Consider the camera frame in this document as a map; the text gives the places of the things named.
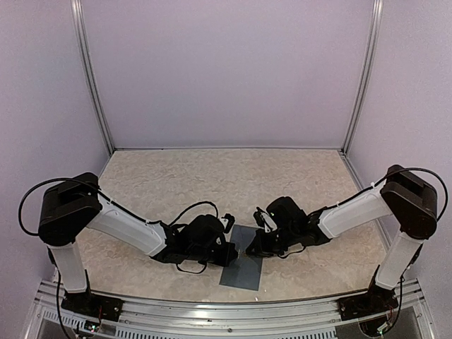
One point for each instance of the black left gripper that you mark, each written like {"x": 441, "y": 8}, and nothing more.
{"x": 226, "y": 258}

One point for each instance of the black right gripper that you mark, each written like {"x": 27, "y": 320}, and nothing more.
{"x": 262, "y": 248}

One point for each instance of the blue paper envelope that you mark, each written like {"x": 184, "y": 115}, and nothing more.
{"x": 244, "y": 272}

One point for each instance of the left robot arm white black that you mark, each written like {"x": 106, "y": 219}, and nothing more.
{"x": 71, "y": 205}

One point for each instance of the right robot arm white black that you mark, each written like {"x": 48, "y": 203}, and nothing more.
{"x": 400, "y": 193}

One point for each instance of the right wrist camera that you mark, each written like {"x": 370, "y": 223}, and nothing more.
{"x": 264, "y": 220}

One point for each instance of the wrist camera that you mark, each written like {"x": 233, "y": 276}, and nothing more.
{"x": 264, "y": 220}
{"x": 228, "y": 222}

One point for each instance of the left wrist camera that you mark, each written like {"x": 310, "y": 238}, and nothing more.
{"x": 228, "y": 222}

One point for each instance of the aluminium front rail frame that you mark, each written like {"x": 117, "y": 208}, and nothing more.
{"x": 156, "y": 318}

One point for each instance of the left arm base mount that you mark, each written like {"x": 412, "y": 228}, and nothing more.
{"x": 93, "y": 305}

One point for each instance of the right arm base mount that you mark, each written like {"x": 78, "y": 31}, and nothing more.
{"x": 375, "y": 300}

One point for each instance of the right aluminium corner post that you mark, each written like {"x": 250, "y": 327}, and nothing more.
{"x": 365, "y": 76}

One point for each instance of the aluminium corner post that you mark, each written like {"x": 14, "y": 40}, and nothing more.
{"x": 365, "y": 76}
{"x": 87, "y": 65}

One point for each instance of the left aluminium corner post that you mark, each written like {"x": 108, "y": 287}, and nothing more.
{"x": 87, "y": 65}

